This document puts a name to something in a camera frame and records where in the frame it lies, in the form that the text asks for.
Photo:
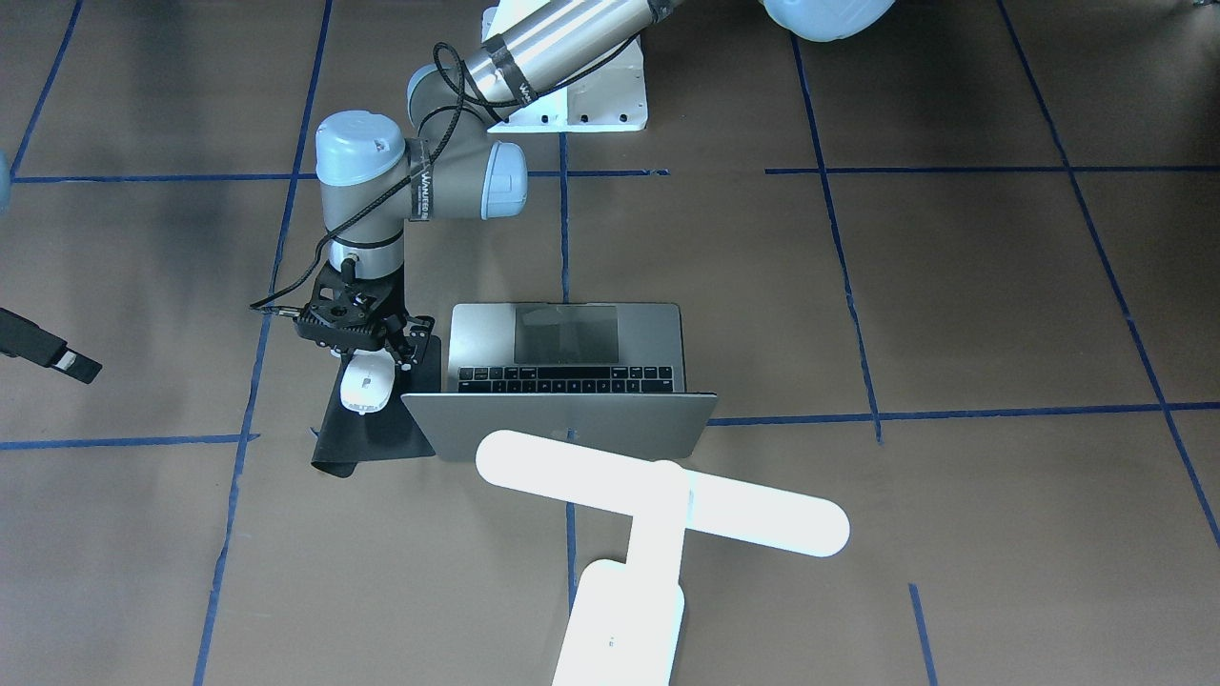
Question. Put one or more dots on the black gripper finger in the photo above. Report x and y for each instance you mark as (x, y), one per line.
(20, 337)

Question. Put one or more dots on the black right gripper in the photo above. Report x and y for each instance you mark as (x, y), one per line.
(408, 340)

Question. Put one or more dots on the white wireless mouse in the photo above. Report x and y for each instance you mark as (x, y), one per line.
(367, 384)

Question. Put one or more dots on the black mouse pad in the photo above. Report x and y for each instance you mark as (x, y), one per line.
(346, 439)

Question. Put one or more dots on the grey laptop computer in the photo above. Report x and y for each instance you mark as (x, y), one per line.
(607, 376)

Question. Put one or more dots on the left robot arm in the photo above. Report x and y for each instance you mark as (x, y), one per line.
(817, 21)

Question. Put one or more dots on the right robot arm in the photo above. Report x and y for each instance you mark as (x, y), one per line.
(374, 180)

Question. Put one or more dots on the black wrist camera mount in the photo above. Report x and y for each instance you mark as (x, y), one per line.
(345, 316)

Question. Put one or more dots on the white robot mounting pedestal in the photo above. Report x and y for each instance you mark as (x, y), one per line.
(600, 100)

